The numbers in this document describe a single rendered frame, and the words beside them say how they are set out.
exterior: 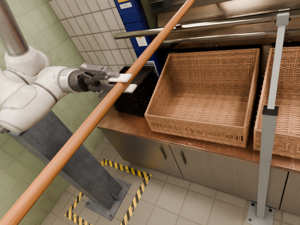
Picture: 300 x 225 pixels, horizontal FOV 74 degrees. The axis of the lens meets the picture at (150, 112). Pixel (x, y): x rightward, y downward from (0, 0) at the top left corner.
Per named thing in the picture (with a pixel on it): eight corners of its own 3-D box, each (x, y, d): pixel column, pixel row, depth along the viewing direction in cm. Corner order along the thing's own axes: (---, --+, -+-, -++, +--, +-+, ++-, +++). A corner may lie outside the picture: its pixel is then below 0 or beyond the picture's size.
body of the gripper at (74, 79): (78, 64, 69) (97, 64, 64) (91, 83, 75) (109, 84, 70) (64, 77, 65) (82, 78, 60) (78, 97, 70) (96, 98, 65)
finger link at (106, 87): (87, 85, 66) (89, 89, 67) (114, 92, 61) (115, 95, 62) (94, 78, 68) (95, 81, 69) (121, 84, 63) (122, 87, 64)
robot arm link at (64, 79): (83, 82, 78) (93, 83, 75) (67, 97, 73) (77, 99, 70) (69, 62, 72) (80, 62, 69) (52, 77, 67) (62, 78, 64)
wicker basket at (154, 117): (177, 84, 154) (168, 52, 136) (260, 86, 124) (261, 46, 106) (150, 132, 127) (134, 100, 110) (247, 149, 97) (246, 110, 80)
